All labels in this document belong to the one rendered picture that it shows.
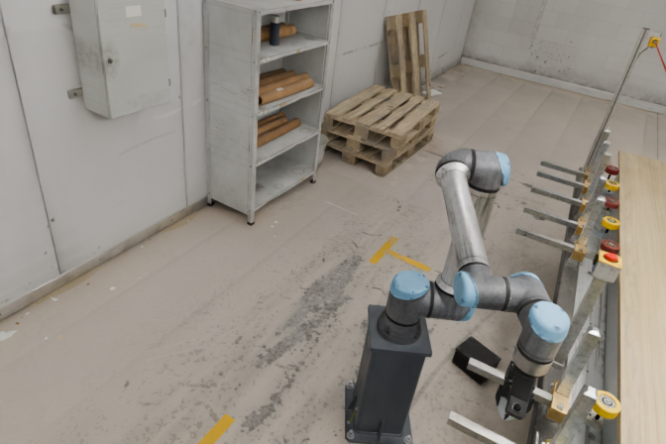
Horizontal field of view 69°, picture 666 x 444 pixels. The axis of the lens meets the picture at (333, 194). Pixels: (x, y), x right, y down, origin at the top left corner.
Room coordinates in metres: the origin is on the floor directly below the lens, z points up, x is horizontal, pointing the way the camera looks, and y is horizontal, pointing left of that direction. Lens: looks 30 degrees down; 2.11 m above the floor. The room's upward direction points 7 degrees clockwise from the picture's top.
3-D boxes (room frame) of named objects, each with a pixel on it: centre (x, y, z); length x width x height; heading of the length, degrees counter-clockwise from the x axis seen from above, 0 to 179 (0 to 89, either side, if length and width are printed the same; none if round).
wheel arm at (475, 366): (1.10, -0.75, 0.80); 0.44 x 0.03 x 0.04; 66
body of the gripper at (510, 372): (0.87, -0.55, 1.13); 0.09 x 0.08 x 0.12; 157
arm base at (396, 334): (1.52, -0.36, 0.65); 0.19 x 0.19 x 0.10
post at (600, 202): (2.01, -1.25, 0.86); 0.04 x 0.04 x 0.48; 66
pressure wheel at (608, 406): (1.02, -0.93, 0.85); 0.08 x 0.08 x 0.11
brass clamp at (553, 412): (1.08, -0.83, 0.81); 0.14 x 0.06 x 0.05; 156
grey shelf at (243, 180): (3.46, 0.57, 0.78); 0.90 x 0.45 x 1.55; 153
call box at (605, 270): (1.34, -0.95, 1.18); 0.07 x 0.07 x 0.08; 66
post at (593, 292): (1.34, -0.95, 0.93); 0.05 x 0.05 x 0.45; 66
